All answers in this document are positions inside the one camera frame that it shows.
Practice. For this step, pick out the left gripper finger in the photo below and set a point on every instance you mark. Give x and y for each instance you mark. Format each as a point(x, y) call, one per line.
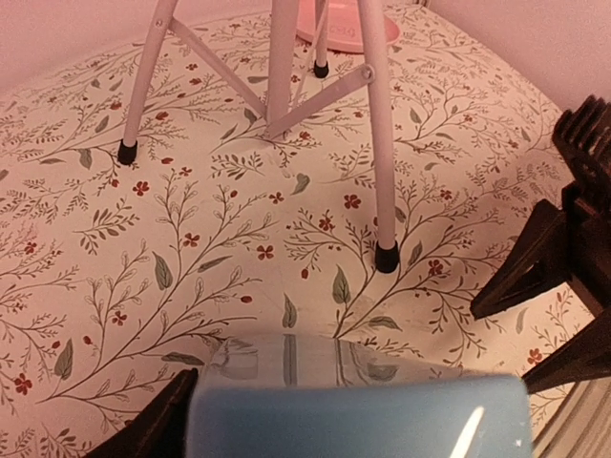
point(159, 430)

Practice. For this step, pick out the blue metronome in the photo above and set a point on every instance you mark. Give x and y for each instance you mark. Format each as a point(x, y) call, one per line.
point(287, 395)

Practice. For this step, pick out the lilac music stand with tripod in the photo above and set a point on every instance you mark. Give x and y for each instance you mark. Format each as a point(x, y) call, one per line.
point(280, 109)

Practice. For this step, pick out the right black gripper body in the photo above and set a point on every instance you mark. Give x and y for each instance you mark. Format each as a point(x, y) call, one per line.
point(582, 137)

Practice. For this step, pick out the pink plate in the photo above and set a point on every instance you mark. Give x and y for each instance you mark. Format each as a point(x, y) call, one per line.
point(344, 31)

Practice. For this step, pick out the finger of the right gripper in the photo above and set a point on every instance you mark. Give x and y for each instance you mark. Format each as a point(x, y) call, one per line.
point(585, 357)
point(537, 263)

